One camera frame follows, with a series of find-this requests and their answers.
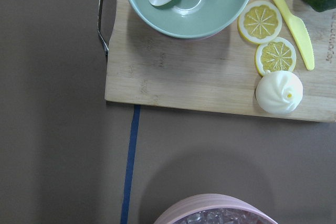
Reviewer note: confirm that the yellow plastic knife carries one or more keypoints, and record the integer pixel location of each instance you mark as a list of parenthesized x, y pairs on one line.
[(299, 32)]

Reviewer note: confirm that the large lemon slice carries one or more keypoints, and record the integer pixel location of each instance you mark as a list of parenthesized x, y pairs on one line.
[(260, 22)]

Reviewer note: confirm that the pink ice bowl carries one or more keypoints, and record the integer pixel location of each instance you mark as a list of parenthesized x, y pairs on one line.
[(213, 208)]

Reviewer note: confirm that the small lemon slice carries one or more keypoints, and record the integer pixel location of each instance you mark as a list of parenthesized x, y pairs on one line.
[(276, 55)]

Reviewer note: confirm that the wooden cutting board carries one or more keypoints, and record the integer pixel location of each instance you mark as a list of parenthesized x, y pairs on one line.
[(215, 74)]

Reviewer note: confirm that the long blue tape strip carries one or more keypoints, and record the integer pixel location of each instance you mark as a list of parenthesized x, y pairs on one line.
[(130, 164)]

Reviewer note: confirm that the green bowl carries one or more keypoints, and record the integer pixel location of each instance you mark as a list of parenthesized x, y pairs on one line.
[(189, 19)]

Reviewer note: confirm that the white cream dollop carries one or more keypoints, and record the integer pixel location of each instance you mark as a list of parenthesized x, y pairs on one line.
[(279, 92)]

